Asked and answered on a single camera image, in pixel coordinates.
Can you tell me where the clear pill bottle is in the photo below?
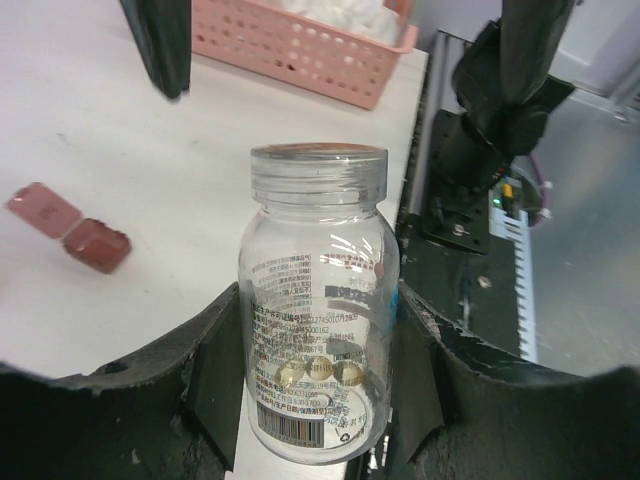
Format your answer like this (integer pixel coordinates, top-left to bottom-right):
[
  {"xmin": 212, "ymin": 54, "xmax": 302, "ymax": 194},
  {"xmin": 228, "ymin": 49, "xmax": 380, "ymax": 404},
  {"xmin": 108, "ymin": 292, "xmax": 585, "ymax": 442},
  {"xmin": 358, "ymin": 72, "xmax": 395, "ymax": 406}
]
[{"xmin": 238, "ymin": 143, "xmax": 400, "ymax": 465}]

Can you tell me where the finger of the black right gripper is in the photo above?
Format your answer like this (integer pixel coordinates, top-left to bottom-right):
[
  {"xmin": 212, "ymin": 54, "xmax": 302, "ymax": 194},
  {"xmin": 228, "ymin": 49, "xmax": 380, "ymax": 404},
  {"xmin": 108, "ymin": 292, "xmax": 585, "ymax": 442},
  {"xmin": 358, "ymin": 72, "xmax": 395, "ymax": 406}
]
[{"xmin": 120, "ymin": 0, "xmax": 192, "ymax": 99}]

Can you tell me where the pink perforated basket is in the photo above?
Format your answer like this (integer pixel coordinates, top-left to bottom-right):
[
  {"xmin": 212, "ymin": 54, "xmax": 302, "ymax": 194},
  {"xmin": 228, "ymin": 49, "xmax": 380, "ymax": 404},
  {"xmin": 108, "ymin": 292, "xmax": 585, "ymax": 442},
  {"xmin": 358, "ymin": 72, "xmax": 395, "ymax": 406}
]
[{"xmin": 192, "ymin": 1, "xmax": 418, "ymax": 110}]

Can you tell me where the red Sat pill box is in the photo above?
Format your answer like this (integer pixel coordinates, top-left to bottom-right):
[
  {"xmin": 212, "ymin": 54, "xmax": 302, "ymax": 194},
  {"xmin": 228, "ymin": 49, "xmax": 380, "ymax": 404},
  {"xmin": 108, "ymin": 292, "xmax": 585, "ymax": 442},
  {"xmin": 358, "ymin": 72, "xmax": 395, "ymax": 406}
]
[{"xmin": 5, "ymin": 182, "xmax": 132, "ymax": 274}]

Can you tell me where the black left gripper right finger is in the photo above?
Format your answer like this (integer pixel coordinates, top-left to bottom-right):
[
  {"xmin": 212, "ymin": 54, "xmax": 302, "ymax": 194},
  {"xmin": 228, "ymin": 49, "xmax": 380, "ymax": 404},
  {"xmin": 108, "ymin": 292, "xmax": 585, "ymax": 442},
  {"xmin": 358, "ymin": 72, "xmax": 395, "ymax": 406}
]
[{"xmin": 394, "ymin": 285, "xmax": 639, "ymax": 479}]

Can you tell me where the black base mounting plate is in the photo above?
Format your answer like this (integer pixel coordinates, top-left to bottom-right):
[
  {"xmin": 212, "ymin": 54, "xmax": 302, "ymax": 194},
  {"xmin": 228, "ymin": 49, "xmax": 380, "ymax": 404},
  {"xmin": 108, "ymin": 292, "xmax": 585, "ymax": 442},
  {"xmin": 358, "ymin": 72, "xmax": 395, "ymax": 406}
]
[{"xmin": 396, "ymin": 110, "xmax": 521, "ymax": 358}]

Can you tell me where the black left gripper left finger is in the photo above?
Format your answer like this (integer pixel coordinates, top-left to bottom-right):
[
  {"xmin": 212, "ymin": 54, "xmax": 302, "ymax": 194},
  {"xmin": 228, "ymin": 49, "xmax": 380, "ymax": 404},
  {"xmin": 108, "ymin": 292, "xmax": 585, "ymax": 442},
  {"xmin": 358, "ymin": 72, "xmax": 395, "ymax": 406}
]
[{"xmin": 1, "ymin": 285, "xmax": 244, "ymax": 479}]

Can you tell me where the white cloth in basket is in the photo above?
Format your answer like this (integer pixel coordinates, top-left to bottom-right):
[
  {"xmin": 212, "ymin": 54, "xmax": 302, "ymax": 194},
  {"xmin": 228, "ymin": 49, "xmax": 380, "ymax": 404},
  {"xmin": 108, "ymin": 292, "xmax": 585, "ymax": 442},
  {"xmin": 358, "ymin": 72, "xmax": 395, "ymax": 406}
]
[{"xmin": 276, "ymin": 0, "xmax": 400, "ymax": 45}]

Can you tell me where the light blue cable duct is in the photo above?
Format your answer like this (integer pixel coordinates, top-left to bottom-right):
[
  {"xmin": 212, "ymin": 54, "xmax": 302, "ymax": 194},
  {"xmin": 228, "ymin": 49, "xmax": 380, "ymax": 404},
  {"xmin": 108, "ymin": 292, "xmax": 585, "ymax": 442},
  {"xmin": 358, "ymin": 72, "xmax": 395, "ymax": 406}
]
[{"xmin": 490, "ymin": 205, "xmax": 538, "ymax": 363}]

